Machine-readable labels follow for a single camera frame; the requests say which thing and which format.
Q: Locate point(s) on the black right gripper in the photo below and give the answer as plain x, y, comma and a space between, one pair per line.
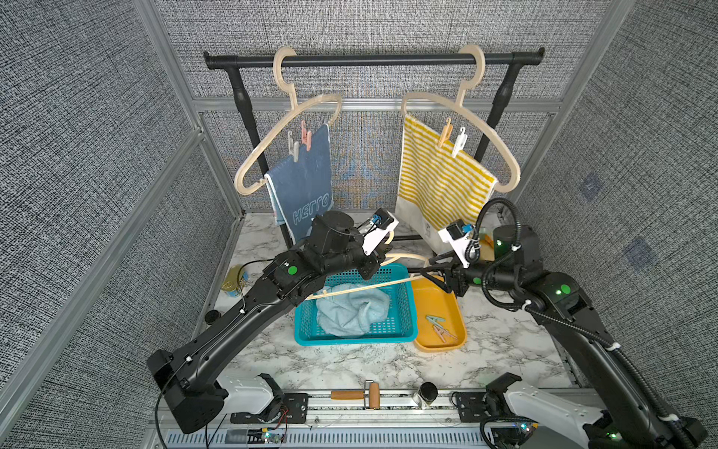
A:
457, 277

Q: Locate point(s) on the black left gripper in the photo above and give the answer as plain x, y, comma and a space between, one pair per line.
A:
372, 261

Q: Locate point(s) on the mint green clothespin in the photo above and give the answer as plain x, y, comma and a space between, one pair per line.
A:
436, 321

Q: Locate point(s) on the light blue terry towel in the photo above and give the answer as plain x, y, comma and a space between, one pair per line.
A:
352, 315

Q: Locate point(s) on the pink clothespin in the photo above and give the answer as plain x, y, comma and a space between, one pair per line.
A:
444, 335

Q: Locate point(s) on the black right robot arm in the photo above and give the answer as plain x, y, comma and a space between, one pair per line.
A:
633, 415

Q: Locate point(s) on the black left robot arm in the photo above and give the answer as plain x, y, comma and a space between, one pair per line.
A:
191, 378

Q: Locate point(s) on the yellow plastic tray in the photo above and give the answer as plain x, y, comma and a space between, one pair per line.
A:
430, 300

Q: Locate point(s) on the teal plastic basket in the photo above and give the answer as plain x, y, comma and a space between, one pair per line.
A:
399, 326

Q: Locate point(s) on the yellow striped towel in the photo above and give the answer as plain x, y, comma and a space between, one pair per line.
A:
437, 188

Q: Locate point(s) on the dark blue hello towel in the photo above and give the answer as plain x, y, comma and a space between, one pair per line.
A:
301, 191

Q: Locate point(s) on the small black lidded jar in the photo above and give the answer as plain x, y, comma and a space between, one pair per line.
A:
425, 395

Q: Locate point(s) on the green tin can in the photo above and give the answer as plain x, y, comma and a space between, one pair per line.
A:
235, 281

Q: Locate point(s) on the white clothespin on blue towel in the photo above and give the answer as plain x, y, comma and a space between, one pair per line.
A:
293, 146

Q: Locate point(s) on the salmon clothespin on blue towel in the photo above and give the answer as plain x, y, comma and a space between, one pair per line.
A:
306, 136

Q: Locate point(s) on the black round lid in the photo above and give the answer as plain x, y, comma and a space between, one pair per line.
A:
212, 316

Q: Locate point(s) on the black clothes rack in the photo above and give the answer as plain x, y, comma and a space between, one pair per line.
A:
286, 57

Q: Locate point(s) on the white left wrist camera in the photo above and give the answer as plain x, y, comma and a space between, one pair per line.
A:
381, 224

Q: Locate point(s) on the wooden handle roller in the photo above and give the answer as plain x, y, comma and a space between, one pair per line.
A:
370, 395

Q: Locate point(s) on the white right arm base mount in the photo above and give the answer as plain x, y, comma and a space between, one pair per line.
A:
511, 398

